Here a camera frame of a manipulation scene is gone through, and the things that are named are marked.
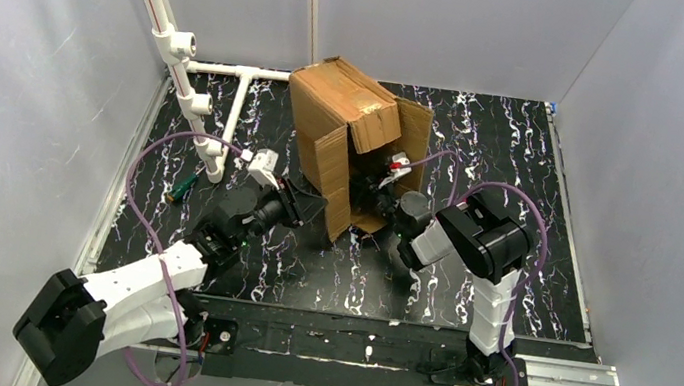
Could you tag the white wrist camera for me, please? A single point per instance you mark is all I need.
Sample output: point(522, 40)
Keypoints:
point(399, 166)
point(261, 166)

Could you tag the brown cardboard express box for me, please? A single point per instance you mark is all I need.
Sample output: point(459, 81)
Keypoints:
point(349, 125)

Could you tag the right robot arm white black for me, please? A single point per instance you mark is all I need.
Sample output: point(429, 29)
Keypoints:
point(491, 244)

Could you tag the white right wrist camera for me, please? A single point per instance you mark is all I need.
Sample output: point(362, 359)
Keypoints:
point(399, 166)

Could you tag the green handled tool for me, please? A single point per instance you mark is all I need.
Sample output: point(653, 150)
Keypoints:
point(180, 190)

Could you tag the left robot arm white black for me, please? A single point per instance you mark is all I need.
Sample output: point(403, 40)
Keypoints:
point(74, 319)

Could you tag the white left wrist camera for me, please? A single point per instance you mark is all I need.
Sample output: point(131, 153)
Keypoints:
point(261, 166)

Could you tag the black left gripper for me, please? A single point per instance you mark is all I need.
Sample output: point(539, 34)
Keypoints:
point(297, 202)

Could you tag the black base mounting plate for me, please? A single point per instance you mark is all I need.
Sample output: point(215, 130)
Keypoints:
point(314, 348)

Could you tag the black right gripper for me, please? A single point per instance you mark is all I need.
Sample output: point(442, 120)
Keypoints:
point(379, 190)

